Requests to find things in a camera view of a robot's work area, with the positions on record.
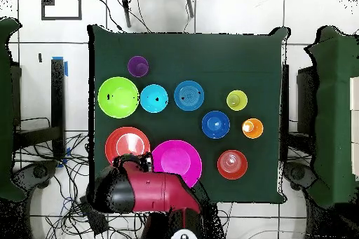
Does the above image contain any small orange bowl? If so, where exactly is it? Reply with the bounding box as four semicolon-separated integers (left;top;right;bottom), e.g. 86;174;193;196
216;149;249;181

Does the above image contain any large pink bowl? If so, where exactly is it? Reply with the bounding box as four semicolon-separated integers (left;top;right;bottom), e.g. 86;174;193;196
151;139;203;189

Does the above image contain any small cyan bowl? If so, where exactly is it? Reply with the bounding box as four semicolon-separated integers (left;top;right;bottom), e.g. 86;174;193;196
140;83;170;114

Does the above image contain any dark green table cloth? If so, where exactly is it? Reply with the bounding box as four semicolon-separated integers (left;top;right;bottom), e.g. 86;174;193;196
87;24;291;205

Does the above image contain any orange plastic cup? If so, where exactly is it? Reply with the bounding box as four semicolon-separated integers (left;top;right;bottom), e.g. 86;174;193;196
241;117;264;139

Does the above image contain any small dark blue bowl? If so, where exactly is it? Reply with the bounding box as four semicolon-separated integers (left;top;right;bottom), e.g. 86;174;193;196
201;110;231;139

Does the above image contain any blue tape strip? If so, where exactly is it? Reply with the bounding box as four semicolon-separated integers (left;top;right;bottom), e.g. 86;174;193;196
52;56;69;77

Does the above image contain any medium blue bowl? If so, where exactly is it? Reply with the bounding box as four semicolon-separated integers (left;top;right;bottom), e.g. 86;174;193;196
173;80;205;111

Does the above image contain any tangle of floor cables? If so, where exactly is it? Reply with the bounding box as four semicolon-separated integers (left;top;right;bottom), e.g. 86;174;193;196
13;132;147;239

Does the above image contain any large red-orange bowl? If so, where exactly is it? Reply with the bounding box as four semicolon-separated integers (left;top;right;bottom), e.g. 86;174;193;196
104;125;151;165

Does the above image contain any large lime green bowl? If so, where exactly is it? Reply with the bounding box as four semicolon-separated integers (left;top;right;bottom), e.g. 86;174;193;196
97;76;140;119

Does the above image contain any black power strip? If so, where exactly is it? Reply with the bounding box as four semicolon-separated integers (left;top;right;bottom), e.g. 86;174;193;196
79;195;109;235

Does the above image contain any black floor cable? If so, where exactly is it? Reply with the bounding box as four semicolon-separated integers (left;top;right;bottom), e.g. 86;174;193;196
93;0;125;32

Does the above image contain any black metal stand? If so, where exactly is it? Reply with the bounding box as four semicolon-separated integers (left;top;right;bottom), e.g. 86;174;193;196
12;57;67;163

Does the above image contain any yellow plastic cup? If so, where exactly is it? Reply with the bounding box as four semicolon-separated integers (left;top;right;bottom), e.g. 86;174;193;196
226;89;248;111

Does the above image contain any green covered side table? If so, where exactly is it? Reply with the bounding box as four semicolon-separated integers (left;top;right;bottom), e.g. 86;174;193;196
304;25;359;209
0;16;27;203

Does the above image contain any purple plastic cup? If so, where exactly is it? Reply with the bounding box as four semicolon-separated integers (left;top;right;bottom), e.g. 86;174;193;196
127;55;150;78

